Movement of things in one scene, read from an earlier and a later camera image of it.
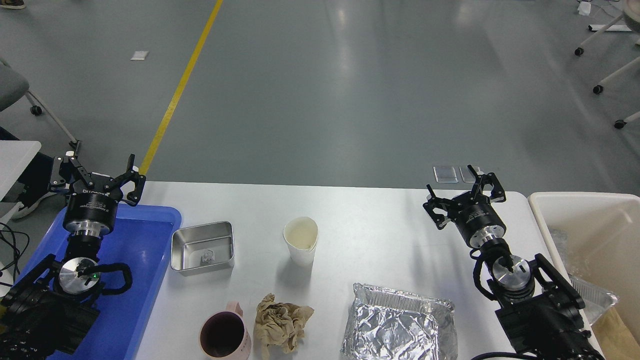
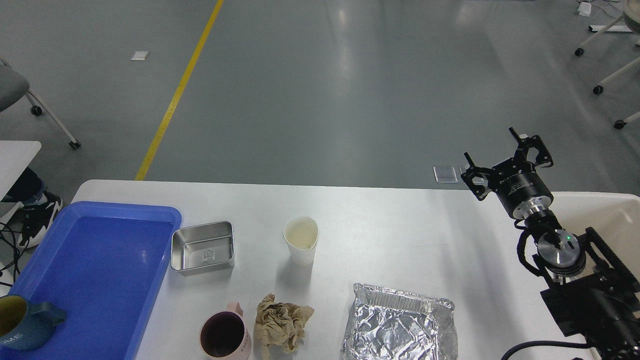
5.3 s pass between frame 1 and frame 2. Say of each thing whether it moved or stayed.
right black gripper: moved
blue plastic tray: stayed
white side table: stayed
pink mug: stayed
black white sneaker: moved
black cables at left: stayed
